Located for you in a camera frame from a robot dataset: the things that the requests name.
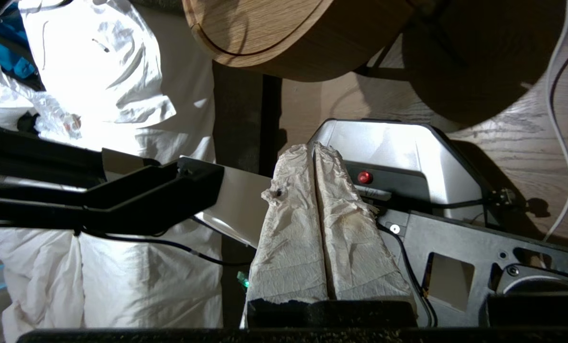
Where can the round wooden side table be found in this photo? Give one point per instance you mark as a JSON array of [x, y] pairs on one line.
[[264, 28]]

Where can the red emergency stop button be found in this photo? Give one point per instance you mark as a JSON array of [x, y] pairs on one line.
[[365, 177]]

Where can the black robot torso beam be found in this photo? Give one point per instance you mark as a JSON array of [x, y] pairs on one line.
[[122, 200]]

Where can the black robot torso frame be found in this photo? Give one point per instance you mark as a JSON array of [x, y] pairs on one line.
[[455, 233]]

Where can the blue fabric item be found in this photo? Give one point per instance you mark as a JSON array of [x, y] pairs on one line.
[[3, 47]]

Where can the tissue-wrapped right gripper left finger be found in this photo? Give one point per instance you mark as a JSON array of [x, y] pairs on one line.
[[293, 238]]

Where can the white bedding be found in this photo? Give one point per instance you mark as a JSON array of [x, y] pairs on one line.
[[122, 286]]

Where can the tissue-wrapped right gripper right finger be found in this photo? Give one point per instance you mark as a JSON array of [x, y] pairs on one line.
[[360, 238]]

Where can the silver robot base cover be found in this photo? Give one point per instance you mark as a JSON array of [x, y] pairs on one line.
[[407, 147]]

